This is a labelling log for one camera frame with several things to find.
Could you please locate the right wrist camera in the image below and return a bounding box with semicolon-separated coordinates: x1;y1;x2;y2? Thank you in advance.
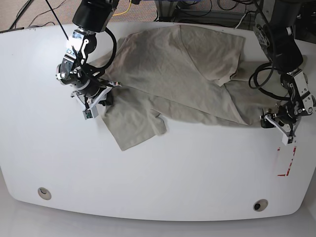
83;107;99;120

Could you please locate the table grommet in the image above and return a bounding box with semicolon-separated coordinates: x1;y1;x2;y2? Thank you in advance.
253;199;269;212
38;187;52;200

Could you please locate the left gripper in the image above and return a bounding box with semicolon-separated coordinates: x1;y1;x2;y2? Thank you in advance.
260;103;303;137

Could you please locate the red tape marking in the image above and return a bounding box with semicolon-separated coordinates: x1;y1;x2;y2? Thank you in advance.
276;145;297;177

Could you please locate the beige t-shirt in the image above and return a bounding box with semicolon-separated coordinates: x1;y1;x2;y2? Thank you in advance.
95;24;279;152

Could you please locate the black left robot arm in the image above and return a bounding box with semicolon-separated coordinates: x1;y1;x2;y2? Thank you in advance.
248;0;316;144

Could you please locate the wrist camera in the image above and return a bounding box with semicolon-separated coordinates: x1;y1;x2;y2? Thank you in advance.
282;135;296;146
83;107;99;120

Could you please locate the right table grommet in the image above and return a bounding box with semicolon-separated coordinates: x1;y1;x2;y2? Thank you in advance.
253;199;269;212

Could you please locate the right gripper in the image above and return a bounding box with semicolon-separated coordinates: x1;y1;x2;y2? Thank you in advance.
71;80;121;111

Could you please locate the aluminium table leg frame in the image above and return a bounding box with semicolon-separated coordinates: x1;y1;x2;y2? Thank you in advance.
154;0;188;22

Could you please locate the left table grommet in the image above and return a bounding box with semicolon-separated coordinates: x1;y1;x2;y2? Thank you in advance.
38;187;52;200

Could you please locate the yellow cable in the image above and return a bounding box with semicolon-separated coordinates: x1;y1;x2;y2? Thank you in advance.
112;0;131;17

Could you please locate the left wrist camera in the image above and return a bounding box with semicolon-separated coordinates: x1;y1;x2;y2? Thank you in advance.
282;135;296;146

